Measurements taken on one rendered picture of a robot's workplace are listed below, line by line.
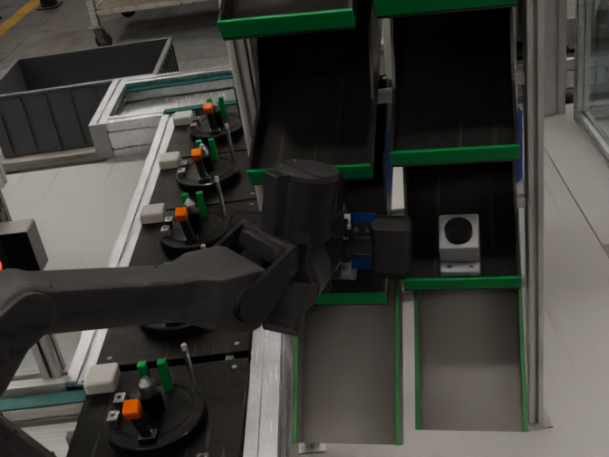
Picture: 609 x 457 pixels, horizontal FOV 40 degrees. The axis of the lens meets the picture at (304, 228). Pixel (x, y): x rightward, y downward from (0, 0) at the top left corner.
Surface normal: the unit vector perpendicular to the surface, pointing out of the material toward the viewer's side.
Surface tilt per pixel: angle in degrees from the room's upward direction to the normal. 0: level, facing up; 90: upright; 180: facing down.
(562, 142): 0
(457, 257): 115
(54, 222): 0
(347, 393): 45
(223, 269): 16
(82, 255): 0
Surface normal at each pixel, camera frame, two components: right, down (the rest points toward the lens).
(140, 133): 0.00, 0.50
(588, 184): -0.15, -0.85
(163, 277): 0.20, -0.95
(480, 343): -0.22, -0.24
